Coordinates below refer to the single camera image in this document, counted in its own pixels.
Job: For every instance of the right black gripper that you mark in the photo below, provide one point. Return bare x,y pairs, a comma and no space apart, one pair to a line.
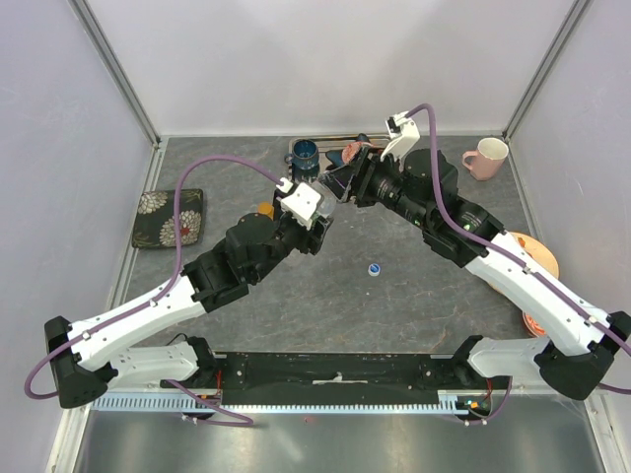
373,166

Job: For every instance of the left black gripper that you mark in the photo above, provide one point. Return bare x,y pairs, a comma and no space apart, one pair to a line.
311,242

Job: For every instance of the labelled water bottle blue cap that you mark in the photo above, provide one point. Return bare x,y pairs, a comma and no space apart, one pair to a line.
327,202

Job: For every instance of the white blue bottle cap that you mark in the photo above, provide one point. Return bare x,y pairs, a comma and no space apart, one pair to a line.
374,269

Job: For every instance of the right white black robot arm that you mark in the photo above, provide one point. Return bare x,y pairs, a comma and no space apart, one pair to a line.
580,340

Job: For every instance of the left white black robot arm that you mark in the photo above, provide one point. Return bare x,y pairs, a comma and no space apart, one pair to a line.
89,357

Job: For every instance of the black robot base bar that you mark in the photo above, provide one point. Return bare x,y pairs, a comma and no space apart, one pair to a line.
298,379

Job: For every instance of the orange juice bottle left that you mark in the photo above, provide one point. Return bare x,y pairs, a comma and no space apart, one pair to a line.
266,209

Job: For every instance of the blue star shaped dish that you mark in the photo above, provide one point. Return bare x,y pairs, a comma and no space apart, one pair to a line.
334,156

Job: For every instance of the red patterned small bowl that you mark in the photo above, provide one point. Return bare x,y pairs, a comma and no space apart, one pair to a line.
351,150

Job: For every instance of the silver metal tray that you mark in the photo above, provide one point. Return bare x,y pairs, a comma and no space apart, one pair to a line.
328,143

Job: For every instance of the dark blue ceramic mug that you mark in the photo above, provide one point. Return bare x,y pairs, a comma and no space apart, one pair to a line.
303,154

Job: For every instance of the black floral square plate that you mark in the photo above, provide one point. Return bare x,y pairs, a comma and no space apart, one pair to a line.
154,225

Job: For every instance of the pink ceramic mug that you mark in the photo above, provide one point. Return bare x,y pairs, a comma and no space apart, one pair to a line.
485,161

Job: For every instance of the beige bird painted plate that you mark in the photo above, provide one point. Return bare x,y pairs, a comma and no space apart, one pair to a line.
539,252

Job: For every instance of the red floral small bowl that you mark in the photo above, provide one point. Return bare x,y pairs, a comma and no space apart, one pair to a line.
532,327

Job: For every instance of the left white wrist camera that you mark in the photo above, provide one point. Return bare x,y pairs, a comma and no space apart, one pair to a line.
300,200

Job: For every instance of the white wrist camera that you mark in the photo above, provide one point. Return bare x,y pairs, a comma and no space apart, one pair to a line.
403,134
300,200

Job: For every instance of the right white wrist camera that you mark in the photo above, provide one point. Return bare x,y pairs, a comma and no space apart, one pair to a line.
403,134

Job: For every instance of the white slotted cable duct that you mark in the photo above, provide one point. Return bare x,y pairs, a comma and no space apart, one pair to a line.
182,403

